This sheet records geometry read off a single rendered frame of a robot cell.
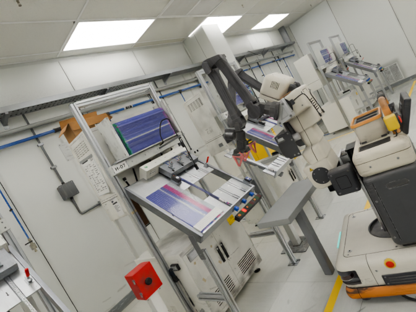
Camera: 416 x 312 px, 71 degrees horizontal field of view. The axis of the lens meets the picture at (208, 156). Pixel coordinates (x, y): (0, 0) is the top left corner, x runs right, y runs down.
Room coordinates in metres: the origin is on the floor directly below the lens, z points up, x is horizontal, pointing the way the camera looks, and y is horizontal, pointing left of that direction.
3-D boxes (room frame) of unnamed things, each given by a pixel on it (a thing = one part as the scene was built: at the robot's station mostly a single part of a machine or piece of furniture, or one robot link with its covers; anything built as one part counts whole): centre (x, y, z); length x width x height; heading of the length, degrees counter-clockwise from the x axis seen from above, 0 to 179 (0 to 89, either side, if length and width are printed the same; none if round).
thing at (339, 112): (6.06, -2.95, 0.95); 1.36 x 0.82 x 1.90; 46
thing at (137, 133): (2.39, 0.36, 1.52); 0.51 x 0.13 x 0.27; 136
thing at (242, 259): (2.43, 0.49, 0.31); 0.70 x 0.65 x 0.62; 136
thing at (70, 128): (2.52, 0.65, 1.82); 0.68 x 0.30 x 0.20; 136
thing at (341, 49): (7.09, -3.97, 0.95); 1.36 x 0.82 x 1.90; 46
